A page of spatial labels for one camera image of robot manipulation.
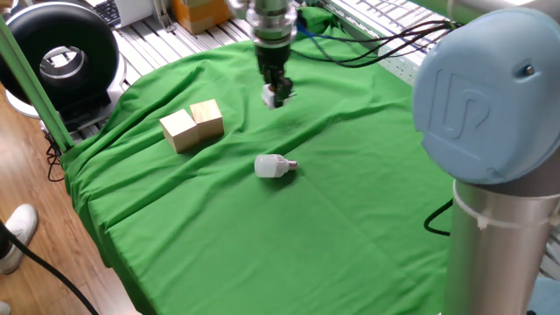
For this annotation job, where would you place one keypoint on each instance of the white box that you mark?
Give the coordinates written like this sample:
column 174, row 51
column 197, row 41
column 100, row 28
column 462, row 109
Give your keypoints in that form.
column 133, row 11

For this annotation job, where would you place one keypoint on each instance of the white plug-in bulb holder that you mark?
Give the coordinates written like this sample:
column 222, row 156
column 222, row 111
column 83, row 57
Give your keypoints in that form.
column 268, row 97

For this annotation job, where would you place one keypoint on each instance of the white LED bulb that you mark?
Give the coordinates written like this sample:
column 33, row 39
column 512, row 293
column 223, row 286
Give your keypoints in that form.
column 269, row 165

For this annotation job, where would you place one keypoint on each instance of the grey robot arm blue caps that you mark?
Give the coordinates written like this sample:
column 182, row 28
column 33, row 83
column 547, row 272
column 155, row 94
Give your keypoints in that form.
column 494, row 245

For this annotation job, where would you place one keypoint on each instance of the cardboard box yellow tape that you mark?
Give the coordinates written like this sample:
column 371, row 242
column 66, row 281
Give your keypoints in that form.
column 201, row 15

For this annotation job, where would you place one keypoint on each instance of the green frame post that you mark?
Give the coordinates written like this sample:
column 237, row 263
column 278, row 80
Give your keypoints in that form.
column 30, row 83

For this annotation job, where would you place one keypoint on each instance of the reddish wooden cube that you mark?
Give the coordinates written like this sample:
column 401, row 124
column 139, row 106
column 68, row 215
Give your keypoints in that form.
column 207, row 118

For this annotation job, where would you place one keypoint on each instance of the black keyboard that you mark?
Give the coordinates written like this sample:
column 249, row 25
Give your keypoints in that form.
column 109, row 11

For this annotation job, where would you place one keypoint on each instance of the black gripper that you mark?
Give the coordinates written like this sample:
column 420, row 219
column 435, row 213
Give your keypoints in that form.
column 273, row 54

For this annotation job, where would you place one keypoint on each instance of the green cloth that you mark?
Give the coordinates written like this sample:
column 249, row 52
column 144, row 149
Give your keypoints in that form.
column 262, row 240

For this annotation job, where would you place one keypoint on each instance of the pale wooden cube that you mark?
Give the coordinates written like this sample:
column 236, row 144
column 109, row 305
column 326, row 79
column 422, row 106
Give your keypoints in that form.
column 179, row 131

